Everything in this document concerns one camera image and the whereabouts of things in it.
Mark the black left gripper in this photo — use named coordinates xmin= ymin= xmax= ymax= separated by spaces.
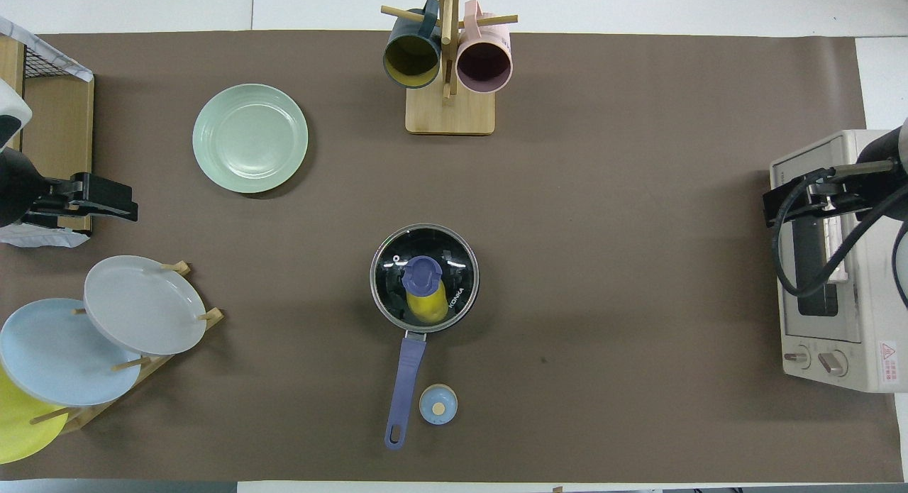
xmin=0 ymin=149 xmax=140 ymax=229

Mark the light green plate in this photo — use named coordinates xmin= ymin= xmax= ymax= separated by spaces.
xmin=192 ymin=84 xmax=310 ymax=194

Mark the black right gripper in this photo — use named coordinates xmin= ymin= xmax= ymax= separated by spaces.
xmin=763 ymin=126 xmax=908 ymax=228

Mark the black wire basket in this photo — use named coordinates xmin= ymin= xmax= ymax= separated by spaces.
xmin=23 ymin=45 xmax=93 ymax=81

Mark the brown table mat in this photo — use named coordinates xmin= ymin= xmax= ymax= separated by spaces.
xmin=0 ymin=31 xmax=903 ymax=483

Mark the dark blue pot with handle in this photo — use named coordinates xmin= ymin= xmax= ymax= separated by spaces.
xmin=370 ymin=224 xmax=482 ymax=450

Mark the light blue plate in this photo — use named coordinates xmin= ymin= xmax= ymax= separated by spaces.
xmin=0 ymin=298 xmax=143 ymax=408

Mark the pink ribbed mug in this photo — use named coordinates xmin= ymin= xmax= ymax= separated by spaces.
xmin=456 ymin=0 xmax=513 ymax=94

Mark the dark teal mug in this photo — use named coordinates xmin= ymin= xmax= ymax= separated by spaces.
xmin=383 ymin=0 xmax=442 ymax=89

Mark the wooden mug rack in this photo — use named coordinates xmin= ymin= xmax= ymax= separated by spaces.
xmin=381 ymin=0 xmax=519 ymax=136

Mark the wooden plate rack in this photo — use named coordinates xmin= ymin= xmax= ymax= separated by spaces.
xmin=30 ymin=261 xmax=225 ymax=435

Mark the white patterned cloth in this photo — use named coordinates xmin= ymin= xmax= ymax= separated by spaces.
xmin=0 ymin=222 xmax=92 ymax=249
xmin=0 ymin=16 xmax=94 ymax=82

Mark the yellow potato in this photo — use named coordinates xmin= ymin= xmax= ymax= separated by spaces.
xmin=406 ymin=277 xmax=450 ymax=325

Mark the beige toaster oven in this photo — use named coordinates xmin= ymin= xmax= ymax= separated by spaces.
xmin=770 ymin=129 xmax=908 ymax=394

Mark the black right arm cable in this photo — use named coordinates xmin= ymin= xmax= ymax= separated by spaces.
xmin=772 ymin=160 xmax=908 ymax=309

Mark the yellow plate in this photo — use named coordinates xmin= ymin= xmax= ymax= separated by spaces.
xmin=0 ymin=365 xmax=70 ymax=465

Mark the glass lid with blue knob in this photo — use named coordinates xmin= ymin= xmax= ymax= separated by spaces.
xmin=370 ymin=224 xmax=480 ymax=334

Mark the grey plate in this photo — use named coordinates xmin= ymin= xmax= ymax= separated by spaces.
xmin=84 ymin=255 xmax=208 ymax=357

